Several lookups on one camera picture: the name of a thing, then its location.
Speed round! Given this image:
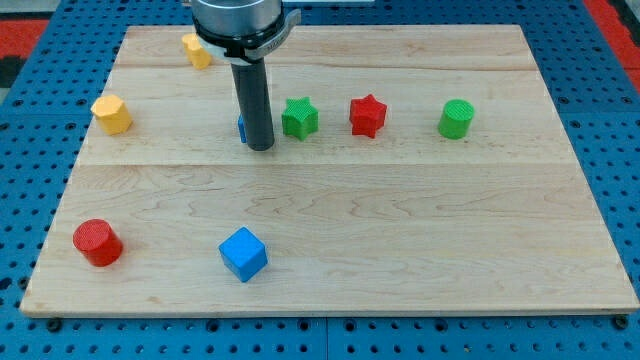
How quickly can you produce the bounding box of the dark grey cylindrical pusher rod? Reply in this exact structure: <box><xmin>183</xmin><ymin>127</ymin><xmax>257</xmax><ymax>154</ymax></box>
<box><xmin>231</xmin><ymin>59</ymin><xmax>275</xmax><ymax>151</ymax></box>

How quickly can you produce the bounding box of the yellow heart block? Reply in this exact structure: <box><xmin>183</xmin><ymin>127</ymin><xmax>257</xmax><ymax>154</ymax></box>
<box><xmin>181</xmin><ymin>33</ymin><xmax>211</xmax><ymax>70</ymax></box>

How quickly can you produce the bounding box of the blue triangle block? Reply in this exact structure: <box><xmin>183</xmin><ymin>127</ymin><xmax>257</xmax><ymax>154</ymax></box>
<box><xmin>237</xmin><ymin>114</ymin><xmax>247</xmax><ymax>144</ymax></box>

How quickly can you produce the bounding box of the green star block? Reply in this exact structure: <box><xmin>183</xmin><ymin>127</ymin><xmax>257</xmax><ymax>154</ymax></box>
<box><xmin>281</xmin><ymin>97</ymin><xmax>319</xmax><ymax>141</ymax></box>

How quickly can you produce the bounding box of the red star block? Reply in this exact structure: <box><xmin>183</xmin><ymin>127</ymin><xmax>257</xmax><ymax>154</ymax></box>
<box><xmin>349</xmin><ymin>94</ymin><xmax>387</xmax><ymax>138</ymax></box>

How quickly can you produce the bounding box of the yellow hexagon block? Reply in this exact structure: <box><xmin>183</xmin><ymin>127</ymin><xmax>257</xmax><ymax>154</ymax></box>
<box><xmin>91</xmin><ymin>95</ymin><xmax>133</xmax><ymax>135</ymax></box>

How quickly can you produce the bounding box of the blue cube block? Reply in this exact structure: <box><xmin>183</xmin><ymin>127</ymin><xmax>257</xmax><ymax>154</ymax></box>
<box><xmin>218</xmin><ymin>227</ymin><xmax>268</xmax><ymax>282</ymax></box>

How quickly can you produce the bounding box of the light wooden board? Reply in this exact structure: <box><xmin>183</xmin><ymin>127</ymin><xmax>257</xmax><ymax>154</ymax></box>
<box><xmin>21</xmin><ymin>25</ymin><xmax>639</xmax><ymax>318</ymax></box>

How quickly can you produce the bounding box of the green cylinder block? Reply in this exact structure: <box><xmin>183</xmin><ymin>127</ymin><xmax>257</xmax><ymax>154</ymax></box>
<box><xmin>438</xmin><ymin>99</ymin><xmax>475</xmax><ymax>139</ymax></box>

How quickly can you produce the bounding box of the red cylinder block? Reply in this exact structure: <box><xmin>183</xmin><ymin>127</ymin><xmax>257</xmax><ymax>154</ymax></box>
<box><xmin>72</xmin><ymin>219</ymin><xmax>123</xmax><ymax>267</ymax></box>

